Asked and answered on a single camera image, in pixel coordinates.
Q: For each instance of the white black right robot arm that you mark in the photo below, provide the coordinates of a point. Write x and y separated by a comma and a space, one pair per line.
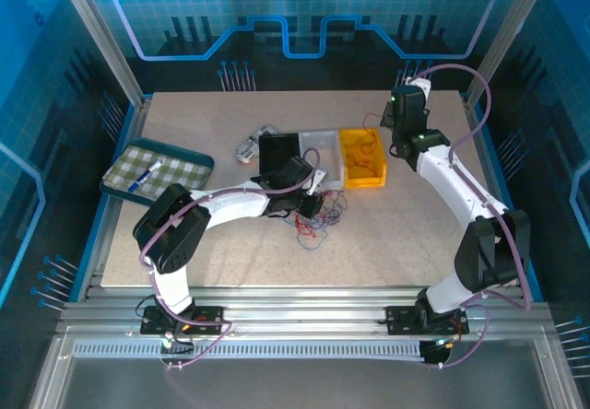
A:
461, 183

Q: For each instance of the black plastic bin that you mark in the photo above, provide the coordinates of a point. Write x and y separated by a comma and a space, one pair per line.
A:
276, 151

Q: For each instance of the crumpled white printed packet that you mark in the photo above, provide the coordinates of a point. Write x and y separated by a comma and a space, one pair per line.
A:
246, 151

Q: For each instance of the yellow plastic bin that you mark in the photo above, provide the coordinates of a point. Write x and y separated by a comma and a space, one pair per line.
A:
364, 182

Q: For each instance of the white plastic bin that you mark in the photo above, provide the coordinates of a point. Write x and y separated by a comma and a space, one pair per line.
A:
329, 151

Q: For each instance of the teal plastic tray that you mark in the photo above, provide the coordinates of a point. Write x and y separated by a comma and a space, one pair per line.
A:
205, 167

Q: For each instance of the green white checked cloth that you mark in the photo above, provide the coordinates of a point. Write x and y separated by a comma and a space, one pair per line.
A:
175, 174

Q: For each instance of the blue white marker pen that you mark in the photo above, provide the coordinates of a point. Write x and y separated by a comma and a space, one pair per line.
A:
143, 178

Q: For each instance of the grey metal front panel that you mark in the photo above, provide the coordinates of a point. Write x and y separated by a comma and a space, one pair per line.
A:
295, 386

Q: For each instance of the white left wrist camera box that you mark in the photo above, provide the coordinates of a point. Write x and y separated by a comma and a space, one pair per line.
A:
318, 181

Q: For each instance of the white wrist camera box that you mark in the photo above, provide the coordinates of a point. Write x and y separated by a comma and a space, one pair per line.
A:
421, 85
318, 181

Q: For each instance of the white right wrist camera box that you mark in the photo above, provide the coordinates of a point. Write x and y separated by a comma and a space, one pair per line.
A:
421, 85

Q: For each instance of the blue aluminium table side rail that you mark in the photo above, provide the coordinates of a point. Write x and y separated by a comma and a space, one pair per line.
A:
481, 144
138, 121

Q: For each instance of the aluminium front rail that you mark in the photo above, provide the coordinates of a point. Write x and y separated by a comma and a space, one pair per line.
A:
299, 303

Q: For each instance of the aluminium frame post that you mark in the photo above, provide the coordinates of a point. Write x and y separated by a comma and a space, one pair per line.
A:
106, 50
502, 36

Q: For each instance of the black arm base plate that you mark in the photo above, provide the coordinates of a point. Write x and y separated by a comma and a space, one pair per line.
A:
207, 319
401, 320

